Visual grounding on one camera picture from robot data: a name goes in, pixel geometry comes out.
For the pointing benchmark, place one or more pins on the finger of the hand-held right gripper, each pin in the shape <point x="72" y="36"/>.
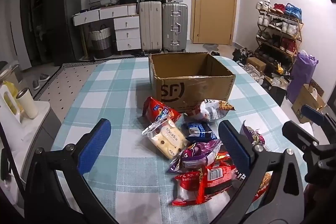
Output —
<point x="296" y="132"/>
<point x="312" y="112"/>

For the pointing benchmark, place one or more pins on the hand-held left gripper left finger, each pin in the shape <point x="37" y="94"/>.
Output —
<point x="94" y="146"/>

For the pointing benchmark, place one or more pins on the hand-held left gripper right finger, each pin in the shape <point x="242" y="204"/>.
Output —
<point x="233" y="148"/>

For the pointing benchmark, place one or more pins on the small purple snack packet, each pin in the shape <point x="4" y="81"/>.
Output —
<point x="256" y="136"/>

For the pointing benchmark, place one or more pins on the large purple snack packet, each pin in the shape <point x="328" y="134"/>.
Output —
<point x="199" y="153"/>

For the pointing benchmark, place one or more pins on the blue cookie packet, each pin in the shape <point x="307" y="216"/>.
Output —
<point x="199" y="132"/>

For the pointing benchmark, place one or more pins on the orange snack packet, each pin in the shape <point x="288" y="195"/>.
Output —
<point x="262" y="182"/>

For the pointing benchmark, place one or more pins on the red white snack packet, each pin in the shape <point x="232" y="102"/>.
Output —
<point x="186" y="187"/>

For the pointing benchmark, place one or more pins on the brown cardboard box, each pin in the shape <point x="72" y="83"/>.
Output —
<point x="204" y="90"/>

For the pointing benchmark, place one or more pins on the cream cracker packet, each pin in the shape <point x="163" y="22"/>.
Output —
<point x="165" y="138"/>

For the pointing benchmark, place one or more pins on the red triangular snack packet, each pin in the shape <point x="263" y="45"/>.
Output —
<point x="157" y="109"/>

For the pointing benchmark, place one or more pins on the printed cardboard carton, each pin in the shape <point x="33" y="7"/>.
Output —
<point x="302" y="103"/>

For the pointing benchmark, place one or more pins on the purple bag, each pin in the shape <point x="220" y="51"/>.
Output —
<point x="302" y="77"/>

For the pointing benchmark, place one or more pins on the white plastic bag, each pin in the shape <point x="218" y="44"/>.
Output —
<point x="279" y="81"/>

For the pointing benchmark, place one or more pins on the white marble side table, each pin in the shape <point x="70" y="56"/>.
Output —
<point x="34" y="129"/>

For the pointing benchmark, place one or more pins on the dotted patterned rug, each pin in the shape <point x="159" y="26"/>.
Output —
<point x="73" y="77"/>

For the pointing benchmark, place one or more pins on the small brown box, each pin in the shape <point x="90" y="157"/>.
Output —
<point x="256" y="64"/>

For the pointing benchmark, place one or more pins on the cream tumbler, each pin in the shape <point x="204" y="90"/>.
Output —
<point x="27" y="104"/>

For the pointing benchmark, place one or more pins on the wooden shoe rack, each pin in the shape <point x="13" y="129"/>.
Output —
<point x="299" y="29"/>

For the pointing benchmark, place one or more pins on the shoe rack with shoes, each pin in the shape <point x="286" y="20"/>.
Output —
<point x="287" y="27"/>

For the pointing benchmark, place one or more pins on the yellow bag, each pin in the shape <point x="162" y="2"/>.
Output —
<point x="10" y="88"/>

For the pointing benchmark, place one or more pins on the grey door mat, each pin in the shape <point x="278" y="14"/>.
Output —
<point x="210" y="47"/>

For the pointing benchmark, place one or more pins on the grey white woven basket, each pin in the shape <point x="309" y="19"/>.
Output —
<point x="101" y="43"/>

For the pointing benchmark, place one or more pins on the white grey container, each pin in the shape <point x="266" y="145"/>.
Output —
<point x="10" y="73"/>

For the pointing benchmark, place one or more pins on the white drawer cabinet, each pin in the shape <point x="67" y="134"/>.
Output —
<point x="127" y="33"/>

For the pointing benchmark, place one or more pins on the dark grey fridge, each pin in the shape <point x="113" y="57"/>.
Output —
<point x="63" y="22"/>

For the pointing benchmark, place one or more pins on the beige suitcase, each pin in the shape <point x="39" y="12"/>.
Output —
<point x="149" y="27"/>

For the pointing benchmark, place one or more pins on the silver suitcase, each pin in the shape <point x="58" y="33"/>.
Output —
<point x="174" y="27"/>

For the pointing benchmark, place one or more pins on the white desk with drawers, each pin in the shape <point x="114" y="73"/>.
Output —
<point x="110" y="12"/>

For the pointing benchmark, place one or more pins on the black glass wardrobe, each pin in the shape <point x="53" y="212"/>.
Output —
<point x="34" y="16"/>

